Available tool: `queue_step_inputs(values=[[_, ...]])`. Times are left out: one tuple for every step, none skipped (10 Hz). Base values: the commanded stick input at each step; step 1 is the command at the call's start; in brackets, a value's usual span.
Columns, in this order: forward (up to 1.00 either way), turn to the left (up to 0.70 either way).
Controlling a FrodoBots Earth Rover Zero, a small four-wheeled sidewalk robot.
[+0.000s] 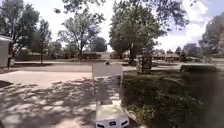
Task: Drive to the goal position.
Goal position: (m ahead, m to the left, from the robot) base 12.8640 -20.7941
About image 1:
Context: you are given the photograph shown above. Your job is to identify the pale concrete driveway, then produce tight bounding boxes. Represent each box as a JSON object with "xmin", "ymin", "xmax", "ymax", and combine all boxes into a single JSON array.
[{"xmin": 0, "ymin": 68, "xmax": 134, "ymax": 128}]

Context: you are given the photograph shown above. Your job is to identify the white upright panel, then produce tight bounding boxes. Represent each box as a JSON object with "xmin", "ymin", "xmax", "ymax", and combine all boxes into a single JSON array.
[{"xmin": 91, "ymin": 62, "xmax": 124, "ymax": 80}]

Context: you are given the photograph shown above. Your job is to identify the white building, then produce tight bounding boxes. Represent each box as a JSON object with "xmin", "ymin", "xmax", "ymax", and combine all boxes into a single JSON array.
[{"xmin": 0, "ymin": 35, "xmax": 16, "ymax": 69}]

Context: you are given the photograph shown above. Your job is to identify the grey asphalt road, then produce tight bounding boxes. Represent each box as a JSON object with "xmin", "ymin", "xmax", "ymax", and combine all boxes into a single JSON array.
[{"xmin": 13, "ymin": 59, "xmax": 224, "ymax": 74}]

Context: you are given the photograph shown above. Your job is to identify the small white robot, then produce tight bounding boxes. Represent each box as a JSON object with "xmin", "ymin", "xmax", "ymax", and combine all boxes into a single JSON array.
[{"xmin": 95, "ymin": 99, "xmax": 130, "ymax": 128}]

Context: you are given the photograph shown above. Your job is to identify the low house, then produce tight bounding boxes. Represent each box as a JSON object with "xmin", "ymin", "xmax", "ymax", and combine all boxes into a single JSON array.
[
  {"xmin": 153, "ymin": 53, "xmax": 183, "ymax": 63},
  {"xmin": 81, "ymin": 50, "xmax": 111, "ymax": 61}
]

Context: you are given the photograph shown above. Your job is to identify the tall dark tree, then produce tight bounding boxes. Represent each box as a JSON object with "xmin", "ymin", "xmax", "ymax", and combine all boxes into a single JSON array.
[{"xmin": 0, "ymin": 0, "xmax": 40, "ymax": 69}]

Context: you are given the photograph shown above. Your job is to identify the shaded grass lawn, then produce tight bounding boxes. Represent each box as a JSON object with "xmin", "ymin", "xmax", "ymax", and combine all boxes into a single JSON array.
[{"xmin": 120, "ymin": 68, "xmax": 224, "ymax": 128}]

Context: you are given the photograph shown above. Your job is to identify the brick pillar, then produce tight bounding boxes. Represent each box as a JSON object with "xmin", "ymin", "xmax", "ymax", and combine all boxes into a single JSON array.
[{"xmin": 135, "ymin": 49, "xmax": 154, "ymax": 76}]

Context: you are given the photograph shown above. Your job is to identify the large leafy tree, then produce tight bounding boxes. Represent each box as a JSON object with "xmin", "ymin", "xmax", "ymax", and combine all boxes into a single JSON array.
[{"xmin": 108, "ymin": 0, "xmax": 191, "ymax": 66}]

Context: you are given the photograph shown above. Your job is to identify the spreading tree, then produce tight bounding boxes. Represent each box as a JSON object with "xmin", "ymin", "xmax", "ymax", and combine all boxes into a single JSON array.
[{"xmin": 57, "ymin": 9, "xmax": 106, "ymax": 61}]

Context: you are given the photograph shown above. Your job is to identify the low hedge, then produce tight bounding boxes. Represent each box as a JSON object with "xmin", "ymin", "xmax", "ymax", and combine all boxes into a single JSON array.
[{"xmin": 179, "ymin": 63, "xmax": 218, "ymax": 74}]

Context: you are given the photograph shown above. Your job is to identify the small round tree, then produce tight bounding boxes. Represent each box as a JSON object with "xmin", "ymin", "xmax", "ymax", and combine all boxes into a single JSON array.
[{"xmin": 89, "ymin": 35, "xmax": 108, "ymax": 53}]

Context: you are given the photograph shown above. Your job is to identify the slim tree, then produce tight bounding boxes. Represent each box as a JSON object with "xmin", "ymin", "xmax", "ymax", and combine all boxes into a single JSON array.
[{"xmin": 29, "ymin": 19, "xmax": 54, "ymax": 65}]

